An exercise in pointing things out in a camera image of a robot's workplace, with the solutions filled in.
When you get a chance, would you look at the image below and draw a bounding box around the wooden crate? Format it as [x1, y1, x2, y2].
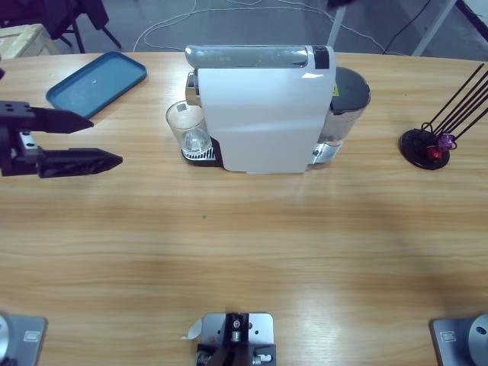
[0, 23, 62, 60]

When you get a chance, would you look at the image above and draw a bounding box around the silver machine lever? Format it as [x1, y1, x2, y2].
[185, 44, 310, 70]

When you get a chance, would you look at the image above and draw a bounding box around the white metal frame leg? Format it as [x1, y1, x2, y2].
[328, 5, 350, 49]
[413, 0, 457, 56]

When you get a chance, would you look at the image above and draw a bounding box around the black drip tray metal grille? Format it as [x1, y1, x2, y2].
[181, 139, 224, 169]

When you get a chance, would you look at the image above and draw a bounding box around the black floor cable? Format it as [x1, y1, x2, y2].
[382, 0, 434, 55]

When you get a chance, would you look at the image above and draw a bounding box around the white block with dark post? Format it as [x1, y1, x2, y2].
[195, 312, 278, 366]

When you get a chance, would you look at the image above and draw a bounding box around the white coffee machine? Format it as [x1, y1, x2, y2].
[185, 44, 339, 175]

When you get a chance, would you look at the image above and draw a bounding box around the blue plastic tray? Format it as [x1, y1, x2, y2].
[45, 51, 149, 123]

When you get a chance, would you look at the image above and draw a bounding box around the black capsule holder with rods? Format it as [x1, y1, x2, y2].
[399, 63, 488, 171]

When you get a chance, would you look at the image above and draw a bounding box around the black chair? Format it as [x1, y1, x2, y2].
[0, 0, 123, 54]

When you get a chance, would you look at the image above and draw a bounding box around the clear drinking glass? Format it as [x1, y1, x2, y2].
[165, 99, 214, 159]

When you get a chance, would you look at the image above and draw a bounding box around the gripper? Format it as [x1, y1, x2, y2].
[0, 99, 124, 179]

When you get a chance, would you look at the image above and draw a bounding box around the white floor cable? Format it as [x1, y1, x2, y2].
[133, 0, 386, 54]

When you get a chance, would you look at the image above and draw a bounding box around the white paper tag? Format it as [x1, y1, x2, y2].
[180, 319, 204, 342]

